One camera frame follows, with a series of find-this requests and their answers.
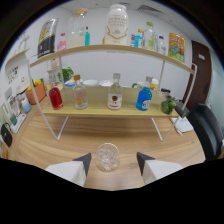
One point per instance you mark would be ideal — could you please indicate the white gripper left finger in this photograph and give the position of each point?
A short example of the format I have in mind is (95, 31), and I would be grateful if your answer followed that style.
(71, 170)

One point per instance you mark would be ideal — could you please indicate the white bowl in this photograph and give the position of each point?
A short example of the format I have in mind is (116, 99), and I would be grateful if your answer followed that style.
(90, 82)
(106, 82)

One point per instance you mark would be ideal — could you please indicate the clear bottle with orange label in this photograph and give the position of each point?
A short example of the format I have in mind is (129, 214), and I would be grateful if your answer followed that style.
(80, 99)

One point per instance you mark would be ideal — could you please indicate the pale blue plastic bottle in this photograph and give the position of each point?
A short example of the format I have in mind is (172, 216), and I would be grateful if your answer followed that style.
(26, 106)

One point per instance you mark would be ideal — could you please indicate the teal cup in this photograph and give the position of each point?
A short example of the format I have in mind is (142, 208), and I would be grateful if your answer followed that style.
(13, 119)

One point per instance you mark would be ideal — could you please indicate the black and yellow can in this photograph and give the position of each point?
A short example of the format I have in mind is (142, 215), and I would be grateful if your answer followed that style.
(46, 41)

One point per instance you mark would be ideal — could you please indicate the clear glass with ice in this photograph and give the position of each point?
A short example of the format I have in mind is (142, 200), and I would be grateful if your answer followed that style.
(108, 159)

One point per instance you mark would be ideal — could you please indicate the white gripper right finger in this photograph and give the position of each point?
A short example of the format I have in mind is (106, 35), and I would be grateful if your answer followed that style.
(156, 168)

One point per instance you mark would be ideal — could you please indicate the light blue bottle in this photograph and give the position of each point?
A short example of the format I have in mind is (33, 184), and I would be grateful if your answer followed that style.
(139, 40)

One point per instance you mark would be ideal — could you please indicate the jar of green limes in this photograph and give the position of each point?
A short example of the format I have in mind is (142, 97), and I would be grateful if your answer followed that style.
(167, 106)

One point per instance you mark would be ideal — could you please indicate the clear bottle green cap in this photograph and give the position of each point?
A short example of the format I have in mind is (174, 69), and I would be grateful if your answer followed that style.
(150, 39)

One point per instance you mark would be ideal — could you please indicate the small teal bottle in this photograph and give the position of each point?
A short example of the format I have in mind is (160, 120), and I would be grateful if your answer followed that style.
(87, 38)

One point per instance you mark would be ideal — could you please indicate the white kitchen scale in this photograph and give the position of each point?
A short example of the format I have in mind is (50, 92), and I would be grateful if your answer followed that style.
(18, 124)

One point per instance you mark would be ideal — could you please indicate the black leather sofa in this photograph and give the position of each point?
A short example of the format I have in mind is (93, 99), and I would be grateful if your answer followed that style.
(208, 130)

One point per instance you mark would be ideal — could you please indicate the small blue liquid bottle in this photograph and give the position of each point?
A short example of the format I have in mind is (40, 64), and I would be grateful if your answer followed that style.
(144, 100)

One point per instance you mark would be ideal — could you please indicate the small pink bottle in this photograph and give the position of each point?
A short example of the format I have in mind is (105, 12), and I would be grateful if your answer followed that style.
(62, 44)

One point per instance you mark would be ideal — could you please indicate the white-framed wooden shelf rack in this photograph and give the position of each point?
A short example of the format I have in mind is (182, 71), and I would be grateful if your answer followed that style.
(100, 98)

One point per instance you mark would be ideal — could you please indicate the green potted plant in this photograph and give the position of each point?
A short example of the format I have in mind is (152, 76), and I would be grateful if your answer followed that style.
(66, 74)

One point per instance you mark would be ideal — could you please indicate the orange basket with fruit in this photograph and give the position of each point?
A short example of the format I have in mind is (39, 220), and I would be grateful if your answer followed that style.
(37, 93)

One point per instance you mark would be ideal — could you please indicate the yellow container white lid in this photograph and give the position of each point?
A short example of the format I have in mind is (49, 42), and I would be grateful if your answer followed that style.
(154, 84)

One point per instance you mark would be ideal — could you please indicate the yellow printed can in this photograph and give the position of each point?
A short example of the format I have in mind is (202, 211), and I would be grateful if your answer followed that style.
(177, 48)

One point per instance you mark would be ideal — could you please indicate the clear bottle red-white label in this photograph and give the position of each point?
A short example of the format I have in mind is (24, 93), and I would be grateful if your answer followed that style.
(115, 99)

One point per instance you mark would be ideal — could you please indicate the ceiling air vent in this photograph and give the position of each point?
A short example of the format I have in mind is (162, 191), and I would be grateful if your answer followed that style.
(150, 8)

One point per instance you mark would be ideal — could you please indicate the large glass jar cork lid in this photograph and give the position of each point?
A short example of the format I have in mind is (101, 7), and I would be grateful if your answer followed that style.
(76, 33)

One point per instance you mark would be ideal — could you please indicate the black kettle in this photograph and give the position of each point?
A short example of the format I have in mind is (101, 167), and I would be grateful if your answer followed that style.
(6, 135)

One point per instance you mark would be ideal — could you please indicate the brown wooden door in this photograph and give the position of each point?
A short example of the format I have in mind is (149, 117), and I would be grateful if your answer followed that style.
(198, 75)

